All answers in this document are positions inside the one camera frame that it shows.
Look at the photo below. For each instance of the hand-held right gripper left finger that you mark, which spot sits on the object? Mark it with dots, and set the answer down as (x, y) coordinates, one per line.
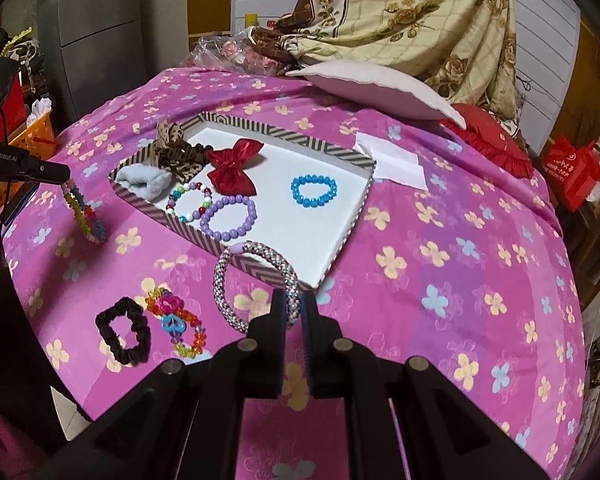
(281, 310)

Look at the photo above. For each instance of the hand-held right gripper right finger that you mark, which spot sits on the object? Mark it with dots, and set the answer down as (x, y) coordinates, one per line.
(308, 315)

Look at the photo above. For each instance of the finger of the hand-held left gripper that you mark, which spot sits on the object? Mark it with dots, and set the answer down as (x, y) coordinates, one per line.
(50, 172)

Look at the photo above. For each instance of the silver sparkly beaded bangle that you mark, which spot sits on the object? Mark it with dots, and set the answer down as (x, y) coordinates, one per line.
(222, 285)

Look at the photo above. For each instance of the striped shallow box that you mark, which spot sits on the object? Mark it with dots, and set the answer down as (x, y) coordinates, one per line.
(290, 230)

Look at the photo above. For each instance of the light blue fluffy scrunchie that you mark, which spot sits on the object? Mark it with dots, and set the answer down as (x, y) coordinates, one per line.
(140, 182)

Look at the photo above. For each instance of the leopard print bow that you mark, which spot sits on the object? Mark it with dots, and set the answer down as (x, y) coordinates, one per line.
(172, 132)

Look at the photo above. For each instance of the brown scrunchie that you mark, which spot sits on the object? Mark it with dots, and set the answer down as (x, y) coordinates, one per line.
(190, 152)

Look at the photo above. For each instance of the red satin bow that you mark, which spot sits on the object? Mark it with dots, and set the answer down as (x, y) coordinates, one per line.
(235, 165)

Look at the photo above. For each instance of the orange plastic basket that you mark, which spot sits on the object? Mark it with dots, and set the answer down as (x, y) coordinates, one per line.
(35, 132)

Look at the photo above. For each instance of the red gift bag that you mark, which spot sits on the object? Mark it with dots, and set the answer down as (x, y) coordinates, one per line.
(7, 120)

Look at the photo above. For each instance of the white crumpled tissue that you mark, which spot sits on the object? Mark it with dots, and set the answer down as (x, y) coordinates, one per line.
(40, 107)

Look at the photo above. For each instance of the pink floral bedsheet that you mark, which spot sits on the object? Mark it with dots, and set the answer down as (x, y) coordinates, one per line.
(430, 285)

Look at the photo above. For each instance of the grey cabinet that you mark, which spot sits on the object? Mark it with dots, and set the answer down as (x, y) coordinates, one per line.
(115, 25)

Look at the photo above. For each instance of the black scrunchie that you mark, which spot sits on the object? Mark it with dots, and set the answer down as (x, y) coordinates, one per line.
(107, 332)

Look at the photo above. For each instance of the white paper sheet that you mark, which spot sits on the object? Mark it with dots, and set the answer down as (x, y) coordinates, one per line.
(397, 165)

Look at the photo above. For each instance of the clear plastic bag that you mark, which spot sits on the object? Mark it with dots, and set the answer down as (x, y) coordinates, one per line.
(225, 52)

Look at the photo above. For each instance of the white pink pillow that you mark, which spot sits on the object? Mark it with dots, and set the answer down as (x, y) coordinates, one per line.
(380, 90)

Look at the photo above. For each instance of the red frilled cushion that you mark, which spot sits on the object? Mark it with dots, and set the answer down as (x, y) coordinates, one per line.
(495, 147)

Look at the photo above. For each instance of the red shopping bag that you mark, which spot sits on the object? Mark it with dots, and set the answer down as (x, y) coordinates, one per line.
(572, 172)

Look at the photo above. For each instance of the beige floral quilt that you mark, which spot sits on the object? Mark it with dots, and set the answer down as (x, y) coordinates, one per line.
(405, 10)

